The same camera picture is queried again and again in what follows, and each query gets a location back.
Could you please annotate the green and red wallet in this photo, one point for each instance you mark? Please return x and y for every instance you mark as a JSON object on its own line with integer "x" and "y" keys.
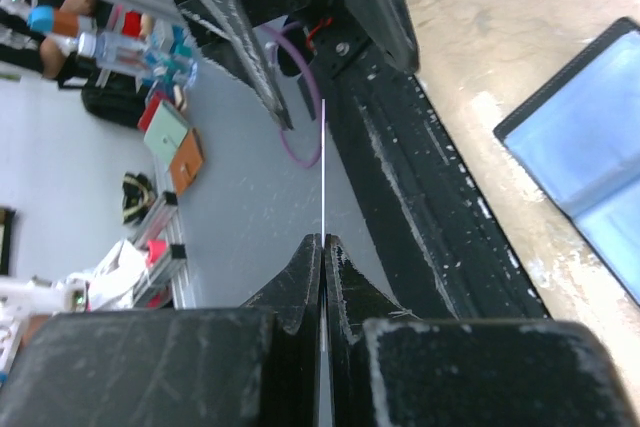
{"x": 164, "y": 129}

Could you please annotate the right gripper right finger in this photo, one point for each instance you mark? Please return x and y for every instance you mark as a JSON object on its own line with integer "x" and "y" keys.
{"x": 391, "y": 368}

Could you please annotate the brown leather card holder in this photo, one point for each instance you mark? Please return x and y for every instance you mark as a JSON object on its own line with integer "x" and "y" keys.
{"x": 187, "y": 162}

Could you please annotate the aluminium frame rail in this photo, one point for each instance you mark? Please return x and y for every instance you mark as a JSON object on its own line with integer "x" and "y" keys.
{"x": 160, "y": 238}

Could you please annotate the clear plastic water bottle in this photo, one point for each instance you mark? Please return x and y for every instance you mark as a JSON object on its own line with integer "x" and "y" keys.
{"x": 136, "y": 58}

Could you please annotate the silver credit card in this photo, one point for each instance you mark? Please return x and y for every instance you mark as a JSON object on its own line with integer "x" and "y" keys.
{"x": 323, "y": 171}

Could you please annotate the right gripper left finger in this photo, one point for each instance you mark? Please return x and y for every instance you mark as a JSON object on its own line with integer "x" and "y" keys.
{"x": 253, "y": 365}

